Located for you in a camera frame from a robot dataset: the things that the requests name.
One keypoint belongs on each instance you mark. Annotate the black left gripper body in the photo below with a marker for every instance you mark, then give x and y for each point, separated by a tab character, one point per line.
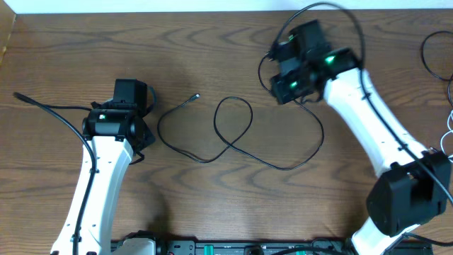
146	138

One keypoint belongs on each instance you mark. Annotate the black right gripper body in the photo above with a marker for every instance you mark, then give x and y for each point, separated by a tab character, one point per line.
294	85

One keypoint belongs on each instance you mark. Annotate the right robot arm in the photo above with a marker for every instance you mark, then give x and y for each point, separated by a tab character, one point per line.
412	183

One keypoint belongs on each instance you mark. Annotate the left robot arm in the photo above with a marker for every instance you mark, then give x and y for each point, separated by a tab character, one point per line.
115	132

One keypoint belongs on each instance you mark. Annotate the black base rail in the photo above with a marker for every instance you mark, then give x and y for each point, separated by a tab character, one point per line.
172	244

